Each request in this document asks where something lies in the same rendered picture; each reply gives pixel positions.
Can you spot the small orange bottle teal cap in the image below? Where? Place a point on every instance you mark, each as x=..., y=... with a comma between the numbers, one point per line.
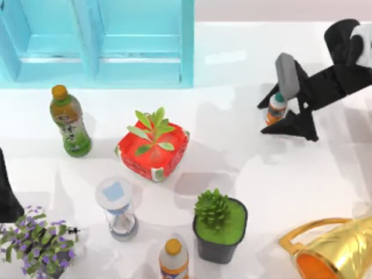
x=276, y=112

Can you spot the black pot with green plant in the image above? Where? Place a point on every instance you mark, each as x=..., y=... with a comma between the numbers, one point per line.
x=223, y=232

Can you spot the gold trophy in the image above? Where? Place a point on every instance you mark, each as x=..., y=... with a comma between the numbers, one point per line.
x=340, y=247

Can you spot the light blue rack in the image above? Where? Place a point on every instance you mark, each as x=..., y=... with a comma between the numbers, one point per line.
x=139, y=43

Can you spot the red pot with green plant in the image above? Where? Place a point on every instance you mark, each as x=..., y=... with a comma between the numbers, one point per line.
x=139, y=157

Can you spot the white and clear hourglass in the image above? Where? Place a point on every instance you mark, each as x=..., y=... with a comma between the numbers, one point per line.
x=114, y=193

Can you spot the orange and white bottle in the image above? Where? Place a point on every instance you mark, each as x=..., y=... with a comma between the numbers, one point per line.
x=173, y=261

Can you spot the green bottle with orange cap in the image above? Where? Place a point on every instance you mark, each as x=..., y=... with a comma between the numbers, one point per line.
x=72, y=128

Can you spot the purple flower plant pot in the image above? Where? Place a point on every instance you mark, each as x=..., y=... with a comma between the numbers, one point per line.
x=35, y=244

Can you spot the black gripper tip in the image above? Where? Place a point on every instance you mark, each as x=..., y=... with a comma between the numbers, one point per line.
x=7, y=191

